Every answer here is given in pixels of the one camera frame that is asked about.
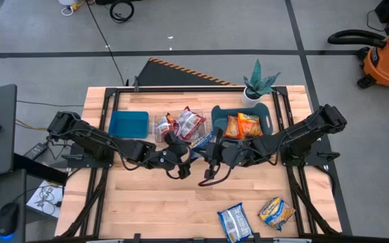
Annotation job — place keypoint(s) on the orange shop vacuum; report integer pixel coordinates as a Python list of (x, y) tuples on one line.
[(388, 64)]

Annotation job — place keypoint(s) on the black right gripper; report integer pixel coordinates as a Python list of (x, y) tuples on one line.
[(226, 157)]

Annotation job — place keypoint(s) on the black table frame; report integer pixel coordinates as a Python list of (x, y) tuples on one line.
[(194, 89)]

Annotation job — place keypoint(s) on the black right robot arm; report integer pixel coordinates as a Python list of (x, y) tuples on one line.
[(292, 135)]

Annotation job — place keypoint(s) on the white paper sheet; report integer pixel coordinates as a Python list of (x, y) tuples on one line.
[(37, 194)]

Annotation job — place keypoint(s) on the green potted plant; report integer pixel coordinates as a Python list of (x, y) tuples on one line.
[(258, 82)]

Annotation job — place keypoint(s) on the orange chicken ramen pack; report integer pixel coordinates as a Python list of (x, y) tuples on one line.
[(231, 128), (250, 125)]

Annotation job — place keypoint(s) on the blue plastic bin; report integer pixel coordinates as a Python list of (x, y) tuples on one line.
[(128, 125)]

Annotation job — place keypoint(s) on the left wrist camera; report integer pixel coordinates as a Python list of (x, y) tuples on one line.
[(183, 173)]

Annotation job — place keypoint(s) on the grey-green plastic bin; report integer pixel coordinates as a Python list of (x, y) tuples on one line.
[(219, 116)]

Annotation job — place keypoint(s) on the black mat orange stripe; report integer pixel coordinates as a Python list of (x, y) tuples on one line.
[(167, 74)]

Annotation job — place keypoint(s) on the black power brick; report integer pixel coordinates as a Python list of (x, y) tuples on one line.
[(35, 150)]

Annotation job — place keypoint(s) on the red beef ramen pack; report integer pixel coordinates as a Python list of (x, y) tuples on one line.
[(164, 126), (191, 123)]

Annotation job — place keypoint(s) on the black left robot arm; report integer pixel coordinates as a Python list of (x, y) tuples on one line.
[(96, 138)]

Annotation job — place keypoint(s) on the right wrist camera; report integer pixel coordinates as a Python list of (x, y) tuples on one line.
[(209, 173)]

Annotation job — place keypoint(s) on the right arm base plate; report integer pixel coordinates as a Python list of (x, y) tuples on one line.
[(326, 157)]

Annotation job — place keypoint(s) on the black computer mouse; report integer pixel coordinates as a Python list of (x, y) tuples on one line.
[(8, 219)]

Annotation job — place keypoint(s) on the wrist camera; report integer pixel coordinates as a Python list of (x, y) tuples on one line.
[(209, 173), (183, 173)]

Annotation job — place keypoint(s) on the blue ramen pack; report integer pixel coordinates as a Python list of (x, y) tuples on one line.
[(202, 143), (277, 213), (235, 222)]

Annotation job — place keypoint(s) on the white plant pot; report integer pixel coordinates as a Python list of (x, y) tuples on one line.
[(246, 101)]

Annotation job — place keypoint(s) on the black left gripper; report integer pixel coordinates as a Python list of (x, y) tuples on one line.
[(177, 155)]

